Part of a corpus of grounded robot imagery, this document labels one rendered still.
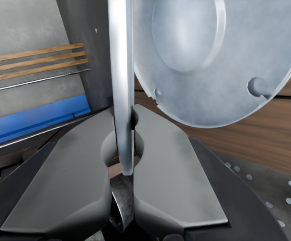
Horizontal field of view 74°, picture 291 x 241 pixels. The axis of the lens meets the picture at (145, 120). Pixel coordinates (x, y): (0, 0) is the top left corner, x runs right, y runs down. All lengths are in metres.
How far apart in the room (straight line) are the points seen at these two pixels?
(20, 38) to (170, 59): 1.73
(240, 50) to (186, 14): 0.08
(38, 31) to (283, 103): 1.90
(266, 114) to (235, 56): 0.08
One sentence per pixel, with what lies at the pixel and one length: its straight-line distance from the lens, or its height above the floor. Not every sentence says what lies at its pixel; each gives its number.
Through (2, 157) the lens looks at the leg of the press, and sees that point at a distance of 1.00.
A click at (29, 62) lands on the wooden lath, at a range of 1.65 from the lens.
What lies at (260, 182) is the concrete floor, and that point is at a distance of 0.80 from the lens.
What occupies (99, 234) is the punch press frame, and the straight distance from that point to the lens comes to 0.68.
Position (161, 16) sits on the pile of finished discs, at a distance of 0.32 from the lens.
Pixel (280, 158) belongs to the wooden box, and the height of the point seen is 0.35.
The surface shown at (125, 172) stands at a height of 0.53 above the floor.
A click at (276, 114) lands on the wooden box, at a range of 0.26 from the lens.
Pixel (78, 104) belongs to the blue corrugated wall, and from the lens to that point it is 1.94.
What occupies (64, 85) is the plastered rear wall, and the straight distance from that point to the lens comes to 1.95.
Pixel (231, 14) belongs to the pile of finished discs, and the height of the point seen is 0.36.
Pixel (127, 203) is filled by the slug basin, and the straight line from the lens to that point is 0.78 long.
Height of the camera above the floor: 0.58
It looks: 30 degrees down
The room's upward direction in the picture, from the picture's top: 113 degrees counter-clockwise
